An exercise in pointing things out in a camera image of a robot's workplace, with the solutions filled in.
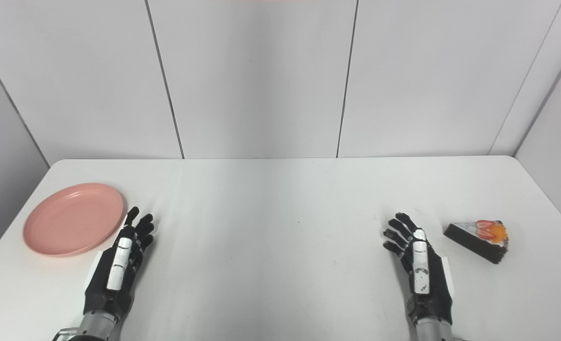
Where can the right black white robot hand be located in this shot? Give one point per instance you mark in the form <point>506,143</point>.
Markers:
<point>421,270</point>

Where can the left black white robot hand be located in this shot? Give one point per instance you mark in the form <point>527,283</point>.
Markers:
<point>119,265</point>

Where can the pink round plate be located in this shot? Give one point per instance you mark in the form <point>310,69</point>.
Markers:
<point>73,219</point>

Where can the chocolate cake slice with fruit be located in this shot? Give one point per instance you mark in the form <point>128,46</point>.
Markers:
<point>479,239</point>

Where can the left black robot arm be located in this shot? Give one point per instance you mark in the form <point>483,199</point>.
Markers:
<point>98,327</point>

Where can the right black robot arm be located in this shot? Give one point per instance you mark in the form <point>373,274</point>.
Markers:
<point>433,331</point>

